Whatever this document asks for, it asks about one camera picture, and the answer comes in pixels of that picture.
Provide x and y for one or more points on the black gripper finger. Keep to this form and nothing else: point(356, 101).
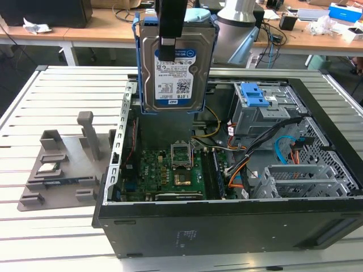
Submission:
point(171, 20)

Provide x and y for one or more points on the hard disk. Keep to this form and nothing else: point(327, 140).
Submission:
point(184, 85)

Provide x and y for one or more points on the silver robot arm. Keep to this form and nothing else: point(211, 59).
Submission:
point(232, 37)

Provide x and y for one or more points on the grey metal disk bay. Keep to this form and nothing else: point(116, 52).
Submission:
point(297, 173)

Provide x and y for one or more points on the wooden desk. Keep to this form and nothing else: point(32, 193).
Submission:
point(93, 31)
point(17, 35)

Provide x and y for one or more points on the grey power supply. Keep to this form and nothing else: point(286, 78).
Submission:
point(164, 127)

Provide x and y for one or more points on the blue plastic drive latch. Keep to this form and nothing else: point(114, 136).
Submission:
point(252, 96)

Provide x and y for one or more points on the black pen cup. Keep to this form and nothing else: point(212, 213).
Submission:
point(287, 22)

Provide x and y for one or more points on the large black box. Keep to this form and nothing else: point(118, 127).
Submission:
point(42, 11)

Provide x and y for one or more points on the crumpled white paper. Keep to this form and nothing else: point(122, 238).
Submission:
point(37, 27)

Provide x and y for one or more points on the grey metal drive cage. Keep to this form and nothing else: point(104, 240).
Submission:
point(263, 119)

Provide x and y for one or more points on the grey flat tray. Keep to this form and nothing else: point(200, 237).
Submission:
point(312, 14)

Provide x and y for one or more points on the green motherboard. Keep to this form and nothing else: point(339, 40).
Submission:
point(153, 170)

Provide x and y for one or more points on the clear plastic bags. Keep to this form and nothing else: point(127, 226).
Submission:
point(326, 25)

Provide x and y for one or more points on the CPU socket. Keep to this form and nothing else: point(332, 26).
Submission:
point(183, 178)

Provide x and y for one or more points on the blue RAM stick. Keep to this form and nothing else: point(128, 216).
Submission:
point(218, 175)

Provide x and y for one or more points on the blue carton box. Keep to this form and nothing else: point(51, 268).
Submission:
point(346, 12)

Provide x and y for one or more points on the grey parts rack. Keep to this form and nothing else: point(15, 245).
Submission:
point(76, 167)

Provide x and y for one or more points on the graphics card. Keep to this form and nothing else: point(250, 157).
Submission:
point(175, 196)

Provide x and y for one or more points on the white carton box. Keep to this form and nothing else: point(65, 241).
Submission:
point(351, 35)

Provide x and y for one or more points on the silver CPU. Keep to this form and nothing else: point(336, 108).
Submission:
point(46, 168)

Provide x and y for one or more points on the black PC case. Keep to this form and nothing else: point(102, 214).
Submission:
point(198, 232)

